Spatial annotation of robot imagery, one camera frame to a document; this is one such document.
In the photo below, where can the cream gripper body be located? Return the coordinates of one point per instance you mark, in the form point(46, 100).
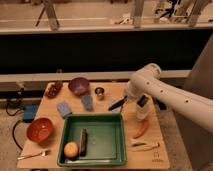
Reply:
point(131, 93)

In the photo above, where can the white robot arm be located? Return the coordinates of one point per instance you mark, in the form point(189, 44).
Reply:
point(195, 107)

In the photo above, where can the dark brush in tray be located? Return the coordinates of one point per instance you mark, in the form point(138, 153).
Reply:
point(83, 142)

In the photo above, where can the green plastic tray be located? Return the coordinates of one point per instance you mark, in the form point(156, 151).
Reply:
point(105, 140)

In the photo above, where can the small black object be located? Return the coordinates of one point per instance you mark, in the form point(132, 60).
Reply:
point(142, 101)

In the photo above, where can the white cup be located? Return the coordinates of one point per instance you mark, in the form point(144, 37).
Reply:
point(142, 112)

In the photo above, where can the small metal cup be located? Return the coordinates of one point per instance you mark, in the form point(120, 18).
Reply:
point(99, 91)

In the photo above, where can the orange carrot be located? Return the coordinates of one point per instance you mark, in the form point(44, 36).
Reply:
point(141, 131)

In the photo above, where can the purple bowl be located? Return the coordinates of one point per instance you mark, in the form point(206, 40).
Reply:
point(79, 85)

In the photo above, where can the banana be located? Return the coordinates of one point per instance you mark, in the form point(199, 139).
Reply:
point(140, 145)

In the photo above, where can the blue sponge left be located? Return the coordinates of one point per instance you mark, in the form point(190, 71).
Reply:
point(64, 109)

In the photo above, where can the bunch of grapes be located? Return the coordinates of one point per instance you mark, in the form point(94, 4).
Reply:
point(54, 90)

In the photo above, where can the red apple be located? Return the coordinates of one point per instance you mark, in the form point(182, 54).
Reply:
point(71, 149)

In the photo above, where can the red bowl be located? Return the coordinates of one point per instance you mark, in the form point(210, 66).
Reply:
point(40, 130)

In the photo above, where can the blue power box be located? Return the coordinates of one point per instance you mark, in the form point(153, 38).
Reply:
point(29, 113)

